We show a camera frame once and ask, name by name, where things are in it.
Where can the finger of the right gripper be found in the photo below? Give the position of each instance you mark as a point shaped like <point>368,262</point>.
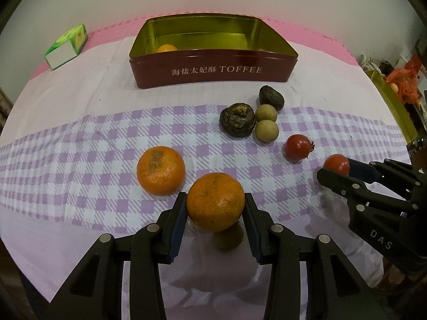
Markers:
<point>388,172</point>
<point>343,188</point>

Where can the red toffee tin box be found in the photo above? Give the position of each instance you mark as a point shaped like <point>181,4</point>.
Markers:
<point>210,47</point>

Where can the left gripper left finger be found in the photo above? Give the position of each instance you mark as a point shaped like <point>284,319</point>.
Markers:
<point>93,290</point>

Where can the pink purple checked tablecloth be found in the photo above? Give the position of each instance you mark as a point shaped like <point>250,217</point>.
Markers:
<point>70,147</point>

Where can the dark wrinkled fruit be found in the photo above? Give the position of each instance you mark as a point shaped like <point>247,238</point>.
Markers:
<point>238,120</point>
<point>270,96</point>

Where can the green white tissue pack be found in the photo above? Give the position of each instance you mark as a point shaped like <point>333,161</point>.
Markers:
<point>66,47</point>

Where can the orange plastic bag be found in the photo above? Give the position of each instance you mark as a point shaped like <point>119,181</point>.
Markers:
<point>404,81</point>

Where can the small orange mandarin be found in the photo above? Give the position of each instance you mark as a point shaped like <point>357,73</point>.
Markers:
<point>166,48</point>

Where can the red cherry tomato with stem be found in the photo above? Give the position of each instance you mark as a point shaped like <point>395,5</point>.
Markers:
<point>298,147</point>

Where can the tan longan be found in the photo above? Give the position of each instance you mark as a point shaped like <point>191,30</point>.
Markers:
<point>266,131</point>
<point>266,112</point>

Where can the tan longan near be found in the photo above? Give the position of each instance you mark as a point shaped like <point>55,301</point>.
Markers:
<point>266,131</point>

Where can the large orange mandarin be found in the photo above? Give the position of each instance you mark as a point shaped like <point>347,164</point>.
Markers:
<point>215,202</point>

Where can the dark wrinkled fruit middle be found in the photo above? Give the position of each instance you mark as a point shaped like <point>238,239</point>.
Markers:
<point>238,120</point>

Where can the tan longan far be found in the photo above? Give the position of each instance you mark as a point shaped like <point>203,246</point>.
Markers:
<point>266,112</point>

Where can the dark wrinkled fruit far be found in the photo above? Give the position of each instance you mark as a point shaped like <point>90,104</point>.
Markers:
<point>270,96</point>

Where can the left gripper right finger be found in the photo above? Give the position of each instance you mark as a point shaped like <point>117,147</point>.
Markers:
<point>335,288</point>

